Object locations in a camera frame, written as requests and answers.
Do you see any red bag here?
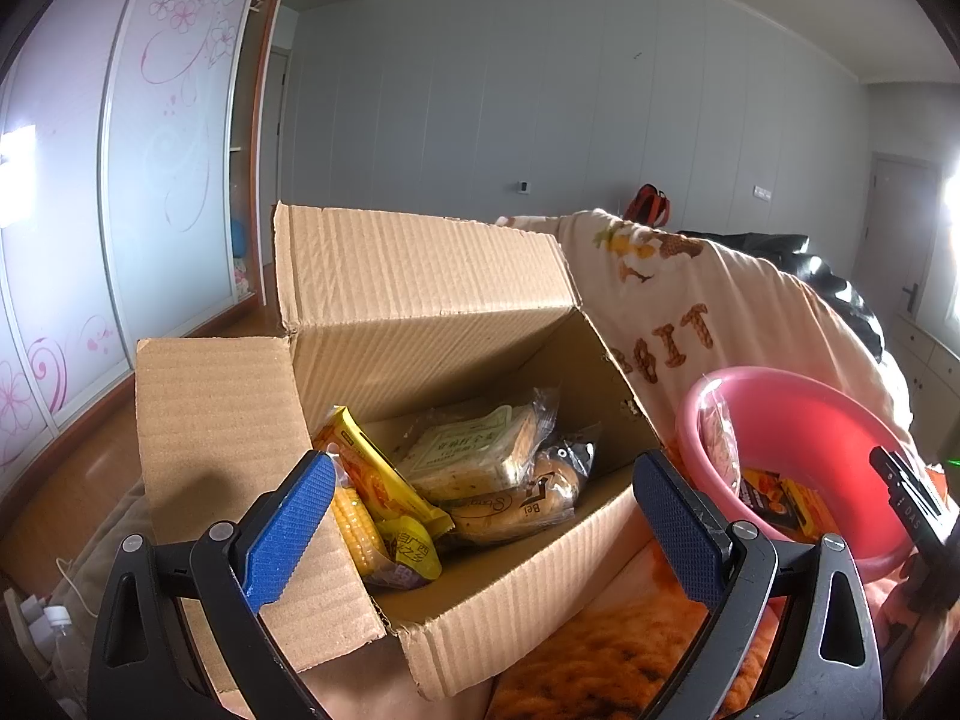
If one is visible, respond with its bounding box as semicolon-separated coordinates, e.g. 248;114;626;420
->
624;184;672;227

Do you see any bright window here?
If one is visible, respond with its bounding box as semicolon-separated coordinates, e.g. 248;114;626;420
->
937;157;960;346

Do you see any yellow snack packet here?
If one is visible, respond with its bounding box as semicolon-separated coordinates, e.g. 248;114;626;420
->
311;405;455;537

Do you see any brown bun packet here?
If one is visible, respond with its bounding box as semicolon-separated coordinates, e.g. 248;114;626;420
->
446;427;601;545

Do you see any packaged corn cob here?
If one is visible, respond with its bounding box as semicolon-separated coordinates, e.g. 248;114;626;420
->
330;484;443;590

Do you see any clear plastic water bottle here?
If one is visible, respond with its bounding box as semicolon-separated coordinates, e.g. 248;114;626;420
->
37;604;95;720

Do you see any sliced toast bread packet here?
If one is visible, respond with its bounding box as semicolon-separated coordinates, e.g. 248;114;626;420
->
394;388;560;503

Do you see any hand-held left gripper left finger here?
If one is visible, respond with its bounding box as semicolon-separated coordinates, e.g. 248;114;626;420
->
88;450;336;720

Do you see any plain grey door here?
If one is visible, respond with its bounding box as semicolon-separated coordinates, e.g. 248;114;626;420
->
266;45;293;271

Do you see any grey drawer cabinet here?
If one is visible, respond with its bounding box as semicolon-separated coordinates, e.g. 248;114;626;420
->
889;311;960;421

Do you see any cream printed blanket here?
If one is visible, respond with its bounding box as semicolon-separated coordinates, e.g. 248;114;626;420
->
495;208;912;451

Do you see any puffed rice bar packet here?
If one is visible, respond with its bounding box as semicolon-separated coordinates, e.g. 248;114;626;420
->
697;394;743;500

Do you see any pink plastic basin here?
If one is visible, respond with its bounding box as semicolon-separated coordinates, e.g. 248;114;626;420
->
675;366;927;575

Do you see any brown cardboard box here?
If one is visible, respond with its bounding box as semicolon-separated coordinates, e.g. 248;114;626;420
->
135;200;661;698

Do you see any black leather jacket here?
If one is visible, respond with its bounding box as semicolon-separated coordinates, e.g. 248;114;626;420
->
675;231;886;361

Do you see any black and orange snack packet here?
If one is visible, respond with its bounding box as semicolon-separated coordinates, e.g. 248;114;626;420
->
739;467;796;533

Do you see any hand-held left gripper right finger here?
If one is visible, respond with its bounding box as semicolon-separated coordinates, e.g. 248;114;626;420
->
634;451;882;720

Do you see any orange fleece blanket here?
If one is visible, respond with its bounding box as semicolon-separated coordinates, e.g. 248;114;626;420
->
487;457;960;720

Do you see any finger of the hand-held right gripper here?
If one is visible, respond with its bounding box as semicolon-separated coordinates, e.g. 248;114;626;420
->
870;446;960;541

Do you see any orange snack bag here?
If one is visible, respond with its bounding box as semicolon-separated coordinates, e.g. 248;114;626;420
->
780;480;841;541

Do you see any grey door with handle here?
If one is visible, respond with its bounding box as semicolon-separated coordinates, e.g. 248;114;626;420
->
862;152;942;316

